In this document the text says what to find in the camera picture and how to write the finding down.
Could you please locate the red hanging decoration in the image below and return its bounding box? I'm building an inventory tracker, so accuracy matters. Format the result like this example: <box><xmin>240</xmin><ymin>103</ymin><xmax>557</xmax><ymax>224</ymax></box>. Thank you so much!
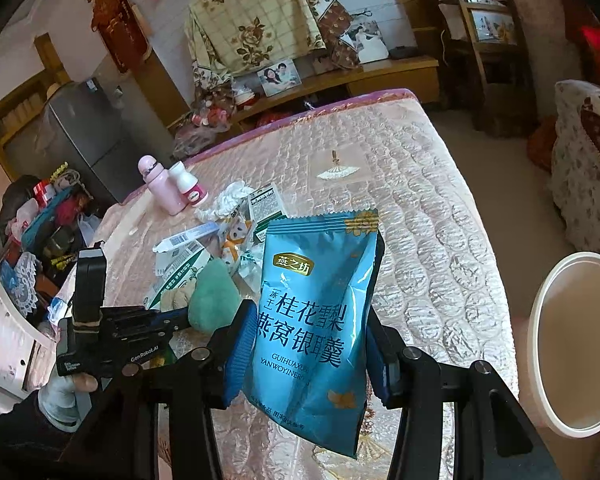
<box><xmin>92</xmin><ymin>0</ymin><xmax>149</xmax><ymax>74</ymax></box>

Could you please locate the beige cloth piece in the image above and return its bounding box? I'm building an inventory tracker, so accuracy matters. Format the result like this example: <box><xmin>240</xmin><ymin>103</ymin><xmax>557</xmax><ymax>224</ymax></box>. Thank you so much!
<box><xmin>159</xmin><ymin>284</ymin><xmax>197</xmax><ymax>312</ymax></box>

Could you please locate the framed couple photo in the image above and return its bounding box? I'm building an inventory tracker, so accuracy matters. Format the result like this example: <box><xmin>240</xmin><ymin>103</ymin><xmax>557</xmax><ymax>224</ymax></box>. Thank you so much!
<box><xmin>257</xmin><ymin>58</ymin><xmax>301</xmax><ymax>97</ymax></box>

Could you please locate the white plastic bag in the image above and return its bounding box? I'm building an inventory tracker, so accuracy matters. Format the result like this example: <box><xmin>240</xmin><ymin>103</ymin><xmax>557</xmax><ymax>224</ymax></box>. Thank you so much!
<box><xmin>77</xmin><ymin>211</ymin><xmax>102</xmax><ymax>247</ymax></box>

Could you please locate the cartoon print snack packet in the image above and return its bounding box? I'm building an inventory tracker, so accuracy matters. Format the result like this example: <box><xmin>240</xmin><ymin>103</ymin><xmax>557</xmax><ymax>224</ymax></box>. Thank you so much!
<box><xmin>217</xmin><ymin>212</ymin><xmax>261</xmax><ymax>267</ymax></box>

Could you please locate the wooden shelf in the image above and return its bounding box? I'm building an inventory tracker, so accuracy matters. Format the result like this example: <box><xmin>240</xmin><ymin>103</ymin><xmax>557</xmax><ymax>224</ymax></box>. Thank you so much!
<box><xmin>0</xmin><ymin>35</ymin><xmax>76</xmax><ymax>182</ymax></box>

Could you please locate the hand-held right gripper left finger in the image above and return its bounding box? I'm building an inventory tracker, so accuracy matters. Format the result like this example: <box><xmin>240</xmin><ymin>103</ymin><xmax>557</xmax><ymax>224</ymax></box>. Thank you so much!
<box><xmin>65</xmin><ymin>300</ymin><xmax>261</xmax><ymax>480</ymax></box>

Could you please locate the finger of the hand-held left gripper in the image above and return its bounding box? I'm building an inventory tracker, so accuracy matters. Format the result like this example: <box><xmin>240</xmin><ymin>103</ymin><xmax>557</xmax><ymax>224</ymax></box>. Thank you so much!
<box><xmin>130</xmin><ymin>306</ymin><xmax>188</xmax><ymax>322</ymax></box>
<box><xmin>152</xmin><ymin>317</ymin><xmax>192</xmax><ymax>335</ymax></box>

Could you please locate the white bottle with red label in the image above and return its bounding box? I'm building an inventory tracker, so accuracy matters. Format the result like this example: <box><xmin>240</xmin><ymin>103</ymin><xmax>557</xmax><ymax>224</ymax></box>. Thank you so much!
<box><xmin>167</xmin><ymin>161</ymin><xmax>209</xmax><ymax>208</ymax></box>

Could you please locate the long wooden cabinet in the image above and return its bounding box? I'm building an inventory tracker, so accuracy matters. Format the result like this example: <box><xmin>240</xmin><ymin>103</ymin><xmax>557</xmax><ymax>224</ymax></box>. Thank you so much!
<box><xmin>165</xmin><ymin>55</ymin><xmax>441</xmax><ymax>136</ymax></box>

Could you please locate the white round trash bin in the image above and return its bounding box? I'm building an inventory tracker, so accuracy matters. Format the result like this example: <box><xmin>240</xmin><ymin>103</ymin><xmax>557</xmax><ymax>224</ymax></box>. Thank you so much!
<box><xmin>517</xmin><ymin>252</ymin><xmax>600</xmax><ymax>438</ymax></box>

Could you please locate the person's left hand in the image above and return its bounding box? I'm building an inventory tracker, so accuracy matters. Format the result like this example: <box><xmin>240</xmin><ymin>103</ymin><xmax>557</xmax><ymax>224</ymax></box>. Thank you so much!
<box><xmin>37</xmin><ymin>372</ymin><xmax>101</xmax><ymax>433</ymax></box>

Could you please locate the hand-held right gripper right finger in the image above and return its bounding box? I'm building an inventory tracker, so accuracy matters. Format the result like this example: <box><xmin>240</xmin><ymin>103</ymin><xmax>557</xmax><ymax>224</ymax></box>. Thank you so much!
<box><xmin>366</xmin><ymin>309</ymin><xmax>565</xmax><ymax>480</ymax></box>

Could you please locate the large green white medicine box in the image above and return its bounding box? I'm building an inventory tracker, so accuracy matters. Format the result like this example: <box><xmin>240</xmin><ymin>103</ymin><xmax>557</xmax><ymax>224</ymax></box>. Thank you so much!
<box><xmin>144</xmin><ymin>249</ymin><xmax>214</xmax><ymax>311</ymax></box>

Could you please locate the floral checked cloth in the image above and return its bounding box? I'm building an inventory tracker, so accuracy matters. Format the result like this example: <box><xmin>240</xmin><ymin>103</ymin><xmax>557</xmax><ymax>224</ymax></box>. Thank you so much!
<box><xmin>184</xmin><ymin>0</ymin><xmax>342</xmax><ymax>87</ymax></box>

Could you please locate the wedding photo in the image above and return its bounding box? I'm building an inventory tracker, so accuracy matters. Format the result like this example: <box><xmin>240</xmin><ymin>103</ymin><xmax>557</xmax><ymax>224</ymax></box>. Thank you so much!
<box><xmin>340</xmin><ymin>20</ymin><xmax>392</xmax><ymax>64</ymax></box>

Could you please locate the blue snack packet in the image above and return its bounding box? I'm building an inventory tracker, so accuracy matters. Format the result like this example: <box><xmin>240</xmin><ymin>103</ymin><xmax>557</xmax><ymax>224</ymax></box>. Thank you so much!
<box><xmin>241</xmin><ymin>208</ymin><xmax>381</xmax><ymax>459</ymax></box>

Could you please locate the red bag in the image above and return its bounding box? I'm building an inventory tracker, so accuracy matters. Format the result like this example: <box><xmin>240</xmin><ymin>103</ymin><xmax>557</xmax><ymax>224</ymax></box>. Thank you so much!
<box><xmin>527</xmin><ymin>115</ymin><xmax>557</xmax><ymax>172</ymax></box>

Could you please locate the brown patterned cloth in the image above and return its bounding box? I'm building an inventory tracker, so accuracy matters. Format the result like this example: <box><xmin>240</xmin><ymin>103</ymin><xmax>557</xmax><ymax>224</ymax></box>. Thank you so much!
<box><xmin>317</xmin><ymin>0</ymin><xmax>367</xmax><ymax>68</ymax></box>

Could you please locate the pink bottle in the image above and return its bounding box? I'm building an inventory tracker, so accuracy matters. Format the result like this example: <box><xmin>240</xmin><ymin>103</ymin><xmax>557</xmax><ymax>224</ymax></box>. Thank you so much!
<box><xmin>137</xmin><ymin>156</ymin><xmax>187</xmax><ymax>217</ymax></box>

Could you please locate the pile of flower bags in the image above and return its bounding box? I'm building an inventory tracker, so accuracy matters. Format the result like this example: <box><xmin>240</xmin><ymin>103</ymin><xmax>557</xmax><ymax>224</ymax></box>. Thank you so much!
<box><xmin>172</xmin><ymin>85</ymin><xmax>242</xmax><ymax>157</ymax></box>

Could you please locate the teal pouch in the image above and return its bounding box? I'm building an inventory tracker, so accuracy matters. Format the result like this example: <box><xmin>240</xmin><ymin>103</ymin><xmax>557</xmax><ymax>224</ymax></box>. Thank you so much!
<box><xmin>21</xmin><ymin>189</ymin><xmax>82</xmax><ymax>257</ymax></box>

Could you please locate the teal green sponge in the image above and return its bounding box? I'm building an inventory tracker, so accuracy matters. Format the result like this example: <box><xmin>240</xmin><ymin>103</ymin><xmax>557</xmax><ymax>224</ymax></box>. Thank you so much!
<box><xmin>187</xmin><ymin>257</ymin><xmax>244</xmax><ymax>334</ymax></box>

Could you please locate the person's left forearm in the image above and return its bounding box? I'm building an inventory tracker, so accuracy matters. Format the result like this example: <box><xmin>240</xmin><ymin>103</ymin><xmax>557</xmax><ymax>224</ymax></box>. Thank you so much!
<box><xmin>0</xmin><ymin>390</ymin><xmax>88</xmax><ymax>480</ymax></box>

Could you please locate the crumpled white tissue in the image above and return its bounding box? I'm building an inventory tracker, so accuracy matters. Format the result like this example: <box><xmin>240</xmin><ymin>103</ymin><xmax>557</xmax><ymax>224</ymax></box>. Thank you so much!
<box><xmin>195</xmin><ymin>180</ymin><xmax>254</xmax><ymax>223</ymax></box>

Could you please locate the floral covered sofa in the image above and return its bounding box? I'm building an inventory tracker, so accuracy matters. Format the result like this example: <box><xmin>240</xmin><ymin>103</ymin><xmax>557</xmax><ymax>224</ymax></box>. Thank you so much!
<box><xmin>550</xmin><ymin>80</ymin><xmax>600</xmax><ymax>262</ymax></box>

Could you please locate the long white barcode box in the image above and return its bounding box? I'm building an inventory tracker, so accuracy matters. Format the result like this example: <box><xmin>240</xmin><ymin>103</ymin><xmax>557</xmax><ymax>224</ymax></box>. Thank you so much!
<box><xmin>152</xmin><ymin>222</ymin><xmax>222</xmax><ymax>256</ymax></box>

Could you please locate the pink quilted bed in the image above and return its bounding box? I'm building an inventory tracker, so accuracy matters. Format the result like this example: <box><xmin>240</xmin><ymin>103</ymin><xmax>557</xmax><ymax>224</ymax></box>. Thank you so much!
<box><xmin>87</xmin><ymin>89</ymin><xmax>521</xmax><ymax>480</ymax></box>

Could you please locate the grey refrigerator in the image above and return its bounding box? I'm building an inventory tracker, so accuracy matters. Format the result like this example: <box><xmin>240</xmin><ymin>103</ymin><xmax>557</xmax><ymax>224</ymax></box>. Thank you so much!
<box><xmin>47</xmin><ymin>77</ymin><xmax>153</xmax><ymax>204</ymax></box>

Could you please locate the white lace doily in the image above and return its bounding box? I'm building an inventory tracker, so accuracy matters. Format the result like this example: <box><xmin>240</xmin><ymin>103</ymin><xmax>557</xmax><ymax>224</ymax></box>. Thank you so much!
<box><xmin>0</xmin><ymin>252</ymin><xmax>44</xmax><ymax>317</ymax></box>

